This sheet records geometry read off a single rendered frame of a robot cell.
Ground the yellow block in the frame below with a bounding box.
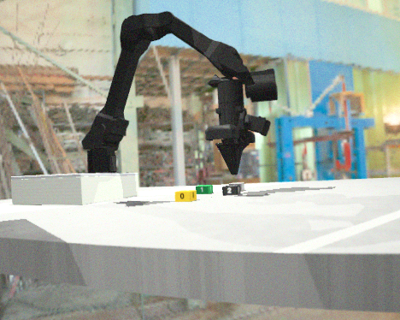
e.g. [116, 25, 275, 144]
[174, 190, 197, 202]

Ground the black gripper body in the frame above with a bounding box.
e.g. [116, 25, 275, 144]
[205, 102, 256, 143]

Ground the green block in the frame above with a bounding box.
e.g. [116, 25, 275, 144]
[196, 185, 213, 194]

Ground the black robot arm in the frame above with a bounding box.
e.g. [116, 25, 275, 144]
[81, 11, 278, 174]

